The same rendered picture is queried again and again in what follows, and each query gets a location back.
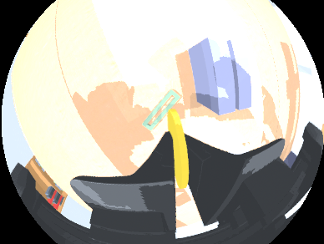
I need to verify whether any light blue box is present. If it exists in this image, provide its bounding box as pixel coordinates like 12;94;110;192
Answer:
189;42;211;109

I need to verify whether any pale blue box lid with slot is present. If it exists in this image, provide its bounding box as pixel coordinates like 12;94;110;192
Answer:
201;38;252;115

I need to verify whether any yellow disc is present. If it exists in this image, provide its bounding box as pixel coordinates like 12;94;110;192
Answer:
168;109;189;189

